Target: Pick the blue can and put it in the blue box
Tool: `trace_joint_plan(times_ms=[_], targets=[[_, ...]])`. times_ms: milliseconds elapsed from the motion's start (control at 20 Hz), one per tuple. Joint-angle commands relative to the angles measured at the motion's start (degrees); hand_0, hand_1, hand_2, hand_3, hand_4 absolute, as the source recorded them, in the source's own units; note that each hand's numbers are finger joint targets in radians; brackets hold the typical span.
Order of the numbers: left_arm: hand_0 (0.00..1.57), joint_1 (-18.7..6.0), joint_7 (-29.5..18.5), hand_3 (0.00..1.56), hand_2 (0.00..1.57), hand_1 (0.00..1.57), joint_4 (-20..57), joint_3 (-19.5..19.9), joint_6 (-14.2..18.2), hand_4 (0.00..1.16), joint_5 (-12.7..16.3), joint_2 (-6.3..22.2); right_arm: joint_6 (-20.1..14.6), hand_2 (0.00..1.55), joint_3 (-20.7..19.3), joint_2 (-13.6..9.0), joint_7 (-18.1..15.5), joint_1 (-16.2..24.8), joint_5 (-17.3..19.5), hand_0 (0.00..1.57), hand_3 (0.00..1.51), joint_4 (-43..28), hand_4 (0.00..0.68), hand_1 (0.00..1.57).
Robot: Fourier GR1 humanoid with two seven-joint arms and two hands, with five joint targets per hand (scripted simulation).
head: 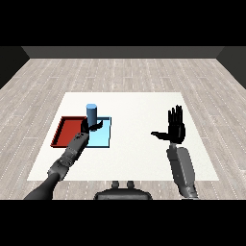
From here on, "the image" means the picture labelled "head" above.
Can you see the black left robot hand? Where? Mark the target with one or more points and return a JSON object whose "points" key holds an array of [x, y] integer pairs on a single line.
{"points": [[85, 127]]}

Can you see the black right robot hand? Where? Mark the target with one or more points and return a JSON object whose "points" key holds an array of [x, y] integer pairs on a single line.
{"points": [[176, 129]]}

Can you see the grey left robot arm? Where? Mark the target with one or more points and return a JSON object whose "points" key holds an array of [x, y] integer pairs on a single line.
{"points": [[65, 163]]}

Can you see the small blue can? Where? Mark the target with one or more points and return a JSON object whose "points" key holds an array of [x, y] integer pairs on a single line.
{"points": [[91, 115]]}

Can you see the shallow light blue open box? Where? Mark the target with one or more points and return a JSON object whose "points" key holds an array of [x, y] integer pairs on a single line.
{"points": [[100, 136]]}

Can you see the shallow red open box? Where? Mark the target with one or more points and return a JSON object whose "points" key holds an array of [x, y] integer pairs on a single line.
{"points": [[68, 131]]}

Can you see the dark grey robot body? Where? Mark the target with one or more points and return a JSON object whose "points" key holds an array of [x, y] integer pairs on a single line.
{"points": [[123, 192]]}

